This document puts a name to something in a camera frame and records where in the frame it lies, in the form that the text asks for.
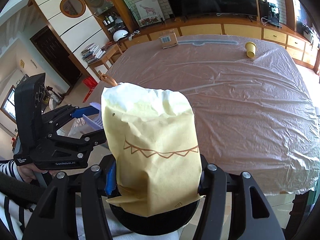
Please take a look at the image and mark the white slotted plastic basket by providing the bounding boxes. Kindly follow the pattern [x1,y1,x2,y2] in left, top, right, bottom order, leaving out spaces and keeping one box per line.
[82,102,103,131]

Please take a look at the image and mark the yellow paper bag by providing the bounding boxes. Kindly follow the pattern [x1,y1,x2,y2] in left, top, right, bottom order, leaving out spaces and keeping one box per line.
[101,83,202,217]

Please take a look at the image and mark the brown cardboard box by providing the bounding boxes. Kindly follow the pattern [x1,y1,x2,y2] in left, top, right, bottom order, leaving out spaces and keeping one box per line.
[159,29,178,49]

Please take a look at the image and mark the yellow paper cup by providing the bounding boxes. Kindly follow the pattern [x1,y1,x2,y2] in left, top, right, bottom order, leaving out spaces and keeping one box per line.
[245,42,257,59]

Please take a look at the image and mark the striped sleeve forearm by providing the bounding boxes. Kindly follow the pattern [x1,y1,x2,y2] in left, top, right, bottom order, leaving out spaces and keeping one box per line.
[1,160,36,239]

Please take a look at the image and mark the black trash bin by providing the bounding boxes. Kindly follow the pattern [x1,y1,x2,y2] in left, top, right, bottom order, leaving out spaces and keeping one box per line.
[110,200,200,236]

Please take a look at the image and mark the person's left hand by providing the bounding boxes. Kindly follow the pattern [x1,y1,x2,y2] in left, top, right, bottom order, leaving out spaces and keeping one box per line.
[17,164,59,183]

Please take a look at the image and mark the red plastic stool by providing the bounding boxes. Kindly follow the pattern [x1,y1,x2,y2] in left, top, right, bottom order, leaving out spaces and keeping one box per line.
[82,76,98,103]

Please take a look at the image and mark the stack of books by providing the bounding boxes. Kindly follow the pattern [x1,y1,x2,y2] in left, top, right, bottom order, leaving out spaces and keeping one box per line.
[81,43,106,64]

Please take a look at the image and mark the small wooden side table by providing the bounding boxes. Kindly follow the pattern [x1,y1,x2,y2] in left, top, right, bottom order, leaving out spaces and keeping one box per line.
[88,43,123,77]

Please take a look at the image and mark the white dome lamp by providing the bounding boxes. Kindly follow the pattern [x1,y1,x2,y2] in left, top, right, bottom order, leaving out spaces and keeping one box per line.
[113,29,129,42]

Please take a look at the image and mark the wooden glass display shelf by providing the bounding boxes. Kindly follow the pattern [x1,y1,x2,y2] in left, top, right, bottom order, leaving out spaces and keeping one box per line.
[84,0,137,41]

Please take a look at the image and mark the giraffe picture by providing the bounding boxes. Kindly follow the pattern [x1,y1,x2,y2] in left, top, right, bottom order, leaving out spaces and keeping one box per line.
[135,0,164,27]

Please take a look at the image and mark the black coffee machine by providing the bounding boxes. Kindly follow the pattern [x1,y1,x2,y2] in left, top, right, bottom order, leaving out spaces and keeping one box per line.
[258,0,282,28]

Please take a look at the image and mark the long wooden cabinet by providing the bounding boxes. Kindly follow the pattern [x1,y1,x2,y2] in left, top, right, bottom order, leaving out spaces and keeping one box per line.
[117,16,320,74]

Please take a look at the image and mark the round framed wall picture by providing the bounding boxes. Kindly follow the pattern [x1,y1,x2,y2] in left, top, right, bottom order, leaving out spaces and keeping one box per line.
[60,0,86,18]

